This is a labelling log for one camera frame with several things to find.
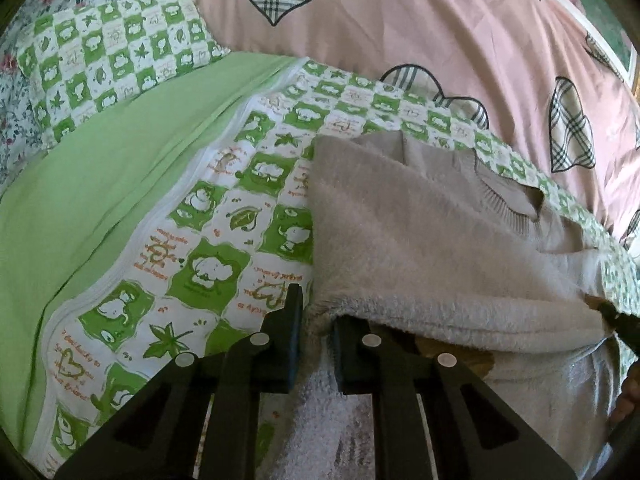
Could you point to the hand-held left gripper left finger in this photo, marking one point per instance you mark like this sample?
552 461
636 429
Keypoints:
290 355

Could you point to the pink quilt with plaid hearts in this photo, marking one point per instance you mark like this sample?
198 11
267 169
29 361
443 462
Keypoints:
400 20

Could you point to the grey fuzzy sweater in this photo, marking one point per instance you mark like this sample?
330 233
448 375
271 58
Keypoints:
425 240

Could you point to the floral quilt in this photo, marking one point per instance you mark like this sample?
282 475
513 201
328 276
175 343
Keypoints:
15 100

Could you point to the green checkered bedsheet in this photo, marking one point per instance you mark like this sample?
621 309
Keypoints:
210 220

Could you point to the green checkered pillow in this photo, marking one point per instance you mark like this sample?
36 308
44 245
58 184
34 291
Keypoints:
120 50

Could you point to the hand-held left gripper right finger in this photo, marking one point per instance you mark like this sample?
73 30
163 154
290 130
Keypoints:
350 360

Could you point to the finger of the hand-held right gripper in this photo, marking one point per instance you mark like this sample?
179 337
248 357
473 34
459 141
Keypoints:
622 327

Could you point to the framed wall picture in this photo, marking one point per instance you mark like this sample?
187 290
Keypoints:
605 25

